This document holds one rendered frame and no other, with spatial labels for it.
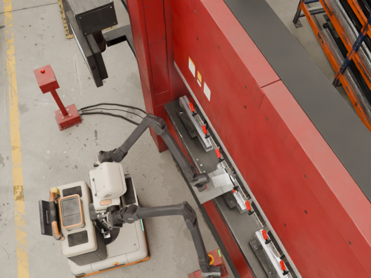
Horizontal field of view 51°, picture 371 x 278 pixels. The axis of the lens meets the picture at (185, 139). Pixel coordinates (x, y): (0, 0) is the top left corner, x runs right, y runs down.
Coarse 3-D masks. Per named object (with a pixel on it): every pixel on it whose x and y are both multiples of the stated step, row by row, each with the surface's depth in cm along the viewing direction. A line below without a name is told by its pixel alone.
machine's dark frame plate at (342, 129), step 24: (240, 0) 182; (264, 0) 182; (264, 24) 175; (264, 48) 169; (288, 48) 169; (288, 72) 163; (312, 72) 163; (312, 96) 157; (336, 96) 157; (312, 120) 152; (336, 120) 152; (360, 120) 152; (336, 144) 147; (360, 144) 147; (360, 168) 142
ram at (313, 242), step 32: (192, 32) 216; (224, 64) 191; (192, 96) 271; (224, 96) 209; (224, 128) 232; (256, 128) 185; (256, 160) 203; (288, 160) 166; (256, 192) 224; (288, 192) 180; (288, 224) 197; (320, 224) 162; (320, 256) 176; (352, 256) 147
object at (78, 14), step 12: (72, 0) 231; (84, 0) 231; (96, 0) 231; (108, 0) 231; (72, 12) 236; (84, 12) 227; (96, 12) 231; (108, 12) 235; (84, 24) 235; (96, 24) 239; (108, 24) 244; (96, 36) 302
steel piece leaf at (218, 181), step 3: (222, 174) 281; (213, 177) 280; (216, 177) 280; (219, 177) 280; (222, 177) 280; (213, 180) 279; (216, 180) 279; (219, 180) 279; (222, 180) 279; (225, 180) 279; (213, 183) 276; (216, 183) 278; (219, 183) 278; (222, 183) 278; (225, 183) 278; (216, 186) 276; (219, 186) 276
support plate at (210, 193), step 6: (210, 174) 281; (216, 174) 281; (210, 180) 279; (192, 186) 277; (210, 186) 277; (222, 186) 277; (228, 186) 277; (198, 192) 275; (204, 192) 275; (210, 192) 275; (216, 192) 275; (222, 192) 275; (198, 198) 273; (204, 198) 273; (210, 198) 273
